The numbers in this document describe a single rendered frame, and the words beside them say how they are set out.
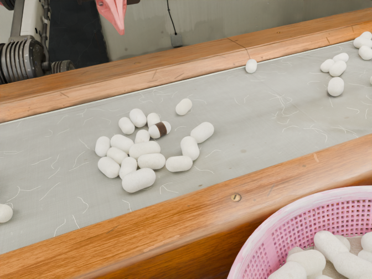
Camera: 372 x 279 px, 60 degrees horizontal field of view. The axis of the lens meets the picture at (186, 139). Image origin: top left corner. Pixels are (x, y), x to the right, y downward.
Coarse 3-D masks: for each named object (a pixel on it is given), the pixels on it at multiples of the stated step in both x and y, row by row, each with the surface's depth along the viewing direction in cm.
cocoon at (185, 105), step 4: (184, 100) 48; (188, 100) 48; (180, 104) 47; (184, 104) 47; (188, 104) 48; (176, 108) 47; (180, 108) 47; (184, 108) 47; (188, 108) 47; (180, 112) 47; (184, 112) 47
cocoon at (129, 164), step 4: (124, 160) 37; (128, 160) 37; (132, 160) 37; (124, 164) 36; (128, 164) 36; (132, 164) 36; (136, 164) 37; (120, 168) 36; (124, 168) 35; (128, 168) 35; (132, 168) 36; (136, 168) 37; (120, 172) 35; (124, 172) 35; (128, 172) 35; (120, 176) 36; (124, 176) 35
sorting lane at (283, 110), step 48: (336, 48) 65; (144, 96) 54; (192, 96) 53; (240, 96) 51; (288, 96) 50; (336, 96) 48; (0, 144) 46; (48, 144) 44; (240, 144) 40; (288, 144) 39; (0, 192) 37; (48, 192) 36; (96, 192) 35; (144, 192) 35; (0, 240) 31
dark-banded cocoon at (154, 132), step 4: (164, 124) 43; (168, 124) 43; (152, 128) 42; (156, 128) 42; (168, 128) 43; (148, 132) 43; (152, 132) 42; (156, 132) 42; (168, 132) 43; (152, 136) 42; (156, 136) 42
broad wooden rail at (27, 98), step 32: (256, 32) 70; (288, 32) 68; (320, 32) 67; (352, 32) 68; (128, 64) 61; (160, 64) 59; (192, 64) 59; (224, 64) 61; (0, 96) 54; (32, 96) 53; (64, 96) 54; (96, 96) 55
